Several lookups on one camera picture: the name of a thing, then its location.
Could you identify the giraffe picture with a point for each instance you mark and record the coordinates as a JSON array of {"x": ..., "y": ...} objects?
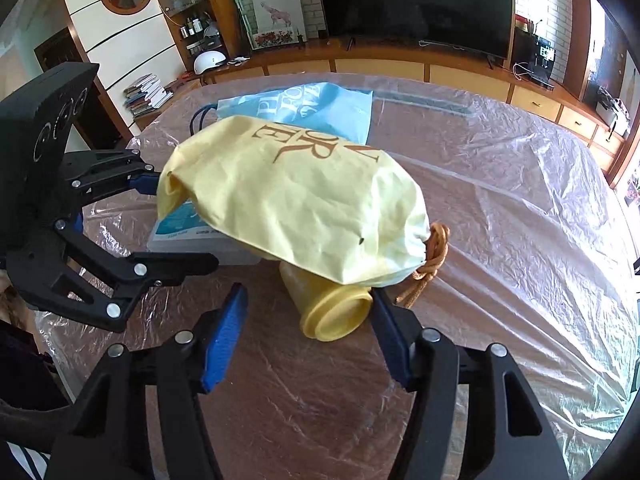
[{"x": 277, "y": 12}]

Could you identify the yellow plastic cup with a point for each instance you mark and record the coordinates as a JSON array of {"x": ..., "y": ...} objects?
[{"x": 330, "y": 317}]

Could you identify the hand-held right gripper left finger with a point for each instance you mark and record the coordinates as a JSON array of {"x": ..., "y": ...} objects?
[{"x": 222, "y": 345}]

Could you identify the flower picture frame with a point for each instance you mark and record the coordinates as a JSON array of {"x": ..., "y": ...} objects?
[{"x": 277, "y": 40}]

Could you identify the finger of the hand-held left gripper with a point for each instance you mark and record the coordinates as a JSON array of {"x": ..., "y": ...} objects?
[
  {"x": 145, "y": 182},
  {"x": 170, "y": 266}
]

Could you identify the black coffee machine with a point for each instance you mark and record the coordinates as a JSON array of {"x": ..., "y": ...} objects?
[{"x": 545, "y": 60}]

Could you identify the stack of books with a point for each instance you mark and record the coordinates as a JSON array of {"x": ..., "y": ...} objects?
[{"x": 147, "y": 95}]

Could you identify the long wooden cabinet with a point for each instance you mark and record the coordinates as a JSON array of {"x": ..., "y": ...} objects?
[{"x": 530, "y": 97}]

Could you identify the black box appliance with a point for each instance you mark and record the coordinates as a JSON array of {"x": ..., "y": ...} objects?
[{"x": 522, "y": 47}]

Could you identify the white helmet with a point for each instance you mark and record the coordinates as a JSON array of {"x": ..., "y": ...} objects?
[{"x": 210, "y": 62}]

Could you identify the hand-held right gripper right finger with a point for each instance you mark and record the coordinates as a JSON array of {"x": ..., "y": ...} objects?
[{"x": 392, "y": 345}]

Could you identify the large black television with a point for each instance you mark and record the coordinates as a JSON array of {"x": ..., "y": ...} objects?
[{"x": 415, "y": 0}]

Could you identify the person's dark clothing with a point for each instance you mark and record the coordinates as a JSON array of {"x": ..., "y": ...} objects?
[{"x": 20, "y": 370}]

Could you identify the white teal tissue pack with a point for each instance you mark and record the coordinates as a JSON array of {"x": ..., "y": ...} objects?
[{"x": 175, "y": 232}]

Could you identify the light blue shopping bag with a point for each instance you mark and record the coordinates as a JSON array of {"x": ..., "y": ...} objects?
[{"x": 340, "y": 110}]

